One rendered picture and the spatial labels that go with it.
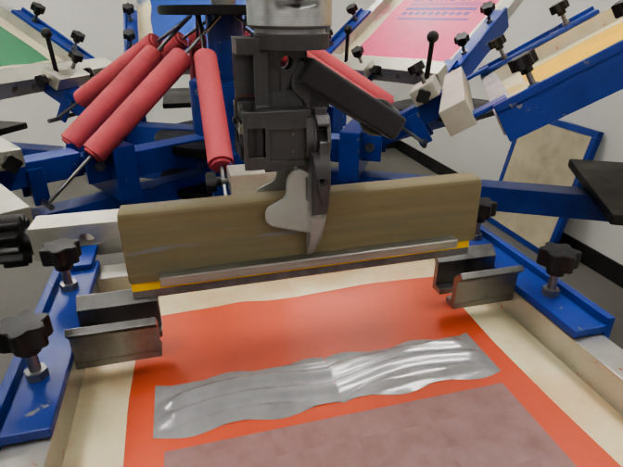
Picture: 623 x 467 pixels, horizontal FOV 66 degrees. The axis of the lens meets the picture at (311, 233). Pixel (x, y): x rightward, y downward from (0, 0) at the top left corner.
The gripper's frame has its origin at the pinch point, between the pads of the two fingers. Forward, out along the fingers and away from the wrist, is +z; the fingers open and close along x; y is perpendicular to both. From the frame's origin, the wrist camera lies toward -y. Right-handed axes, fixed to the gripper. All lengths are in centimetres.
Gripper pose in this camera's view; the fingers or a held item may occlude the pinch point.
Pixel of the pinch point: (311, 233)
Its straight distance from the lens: 51.7
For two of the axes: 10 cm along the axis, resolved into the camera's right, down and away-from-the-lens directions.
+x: 2.6, 4.1, -8.8
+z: 0.0, 9.1, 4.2
